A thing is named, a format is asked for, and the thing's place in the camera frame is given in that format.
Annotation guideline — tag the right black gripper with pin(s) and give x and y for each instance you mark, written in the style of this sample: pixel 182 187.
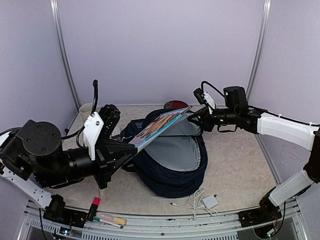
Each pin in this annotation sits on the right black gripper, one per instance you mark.
pixel 206 120

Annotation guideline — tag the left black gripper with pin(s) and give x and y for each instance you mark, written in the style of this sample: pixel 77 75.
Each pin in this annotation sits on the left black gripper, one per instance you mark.
pixel 110 156

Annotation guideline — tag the dog cover book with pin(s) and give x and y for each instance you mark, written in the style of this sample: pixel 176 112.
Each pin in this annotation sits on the dog cover book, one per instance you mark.
pixel 157 127

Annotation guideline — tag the navy blue backpack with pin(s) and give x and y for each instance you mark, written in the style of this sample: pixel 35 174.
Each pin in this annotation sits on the navy blue backpack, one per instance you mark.
pixel 174 164

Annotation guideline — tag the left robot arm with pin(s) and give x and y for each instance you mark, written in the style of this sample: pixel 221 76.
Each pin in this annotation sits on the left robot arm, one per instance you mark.
pixel 32 158

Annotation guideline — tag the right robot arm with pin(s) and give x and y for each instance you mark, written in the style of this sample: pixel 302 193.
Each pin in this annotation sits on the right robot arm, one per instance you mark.
pixel 258 121

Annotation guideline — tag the glass jar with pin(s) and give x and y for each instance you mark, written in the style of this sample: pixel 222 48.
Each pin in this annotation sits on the glass jar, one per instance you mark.
pixel 116 132

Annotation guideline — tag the red floral plate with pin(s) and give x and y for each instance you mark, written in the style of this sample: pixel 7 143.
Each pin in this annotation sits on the red floral plate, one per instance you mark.
pixel 175 104

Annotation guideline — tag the pink black highlighter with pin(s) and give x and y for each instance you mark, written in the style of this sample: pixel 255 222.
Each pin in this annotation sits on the pink black highlighter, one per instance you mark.
pixel 93 209

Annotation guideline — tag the white paper cup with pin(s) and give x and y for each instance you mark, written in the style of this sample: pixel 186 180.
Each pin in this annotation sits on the white paper cup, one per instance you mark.
pixel 85 111

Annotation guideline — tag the teal pen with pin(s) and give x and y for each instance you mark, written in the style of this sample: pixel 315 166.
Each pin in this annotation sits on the teal pen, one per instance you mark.
pixel 107 222

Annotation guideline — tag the white charger adapter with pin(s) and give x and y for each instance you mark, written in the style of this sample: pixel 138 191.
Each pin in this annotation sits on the white charger adapter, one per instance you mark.
pixel 210 202

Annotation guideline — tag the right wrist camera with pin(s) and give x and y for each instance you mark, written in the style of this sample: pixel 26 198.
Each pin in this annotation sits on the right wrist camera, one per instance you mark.
pixel 204 98

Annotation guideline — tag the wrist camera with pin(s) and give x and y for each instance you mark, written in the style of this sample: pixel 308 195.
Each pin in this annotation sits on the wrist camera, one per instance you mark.
pixel 204 98
pixel 100 124

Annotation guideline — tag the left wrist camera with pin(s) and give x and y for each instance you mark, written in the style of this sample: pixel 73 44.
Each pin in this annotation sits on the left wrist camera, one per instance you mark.
pixel 100 124

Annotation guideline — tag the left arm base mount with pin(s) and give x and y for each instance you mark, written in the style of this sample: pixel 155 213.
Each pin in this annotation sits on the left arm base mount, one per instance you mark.
pixel 57 212

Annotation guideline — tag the right corner aluminium post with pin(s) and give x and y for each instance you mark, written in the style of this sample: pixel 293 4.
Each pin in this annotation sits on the right corner aluminium post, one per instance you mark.
pixel 259 47

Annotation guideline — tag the corner aluminium post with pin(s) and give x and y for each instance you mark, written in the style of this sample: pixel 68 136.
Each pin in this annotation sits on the corner aluminium post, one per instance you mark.
pixel 259 47
pixel 54 5

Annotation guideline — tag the metal frame rail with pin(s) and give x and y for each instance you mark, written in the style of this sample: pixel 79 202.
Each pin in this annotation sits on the metal frame rail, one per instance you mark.
pixel 224 225

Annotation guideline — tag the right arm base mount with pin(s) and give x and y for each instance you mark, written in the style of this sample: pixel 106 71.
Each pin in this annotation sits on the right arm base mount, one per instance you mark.
pixel 265 212

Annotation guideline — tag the left corner aluminium post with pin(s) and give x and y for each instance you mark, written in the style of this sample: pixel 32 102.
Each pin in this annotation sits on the left corner aluminium post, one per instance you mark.
pixel 54 5

